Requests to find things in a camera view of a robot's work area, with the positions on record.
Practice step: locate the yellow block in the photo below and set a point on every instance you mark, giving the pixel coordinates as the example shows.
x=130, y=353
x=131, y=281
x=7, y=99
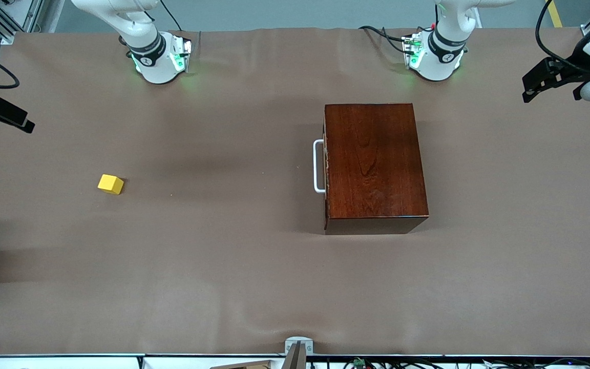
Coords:
x=109, y=183

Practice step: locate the white table edge rail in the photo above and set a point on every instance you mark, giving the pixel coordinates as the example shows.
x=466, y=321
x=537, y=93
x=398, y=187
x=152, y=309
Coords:
x=69, y=363

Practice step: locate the dark brown wooden cabinet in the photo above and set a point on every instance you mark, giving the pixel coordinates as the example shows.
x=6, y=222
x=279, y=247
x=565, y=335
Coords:
x=377, y=164

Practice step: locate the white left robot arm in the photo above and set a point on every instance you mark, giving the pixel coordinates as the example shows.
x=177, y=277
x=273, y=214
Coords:
x=441, y=61

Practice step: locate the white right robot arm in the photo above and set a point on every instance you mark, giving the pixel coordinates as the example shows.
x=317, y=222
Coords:
x=156, y=64

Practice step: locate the grey metal camera bracket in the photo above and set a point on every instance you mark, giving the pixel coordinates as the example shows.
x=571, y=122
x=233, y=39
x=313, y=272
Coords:
x=298, y=348

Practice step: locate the brown table cloth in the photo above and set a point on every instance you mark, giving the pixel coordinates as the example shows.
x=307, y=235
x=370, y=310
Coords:
x=172, y=256

